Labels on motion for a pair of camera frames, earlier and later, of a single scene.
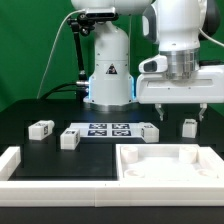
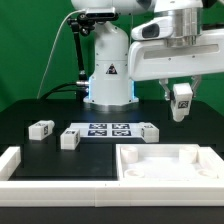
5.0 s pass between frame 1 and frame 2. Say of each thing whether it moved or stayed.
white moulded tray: stayed
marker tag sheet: stayed
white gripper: moved
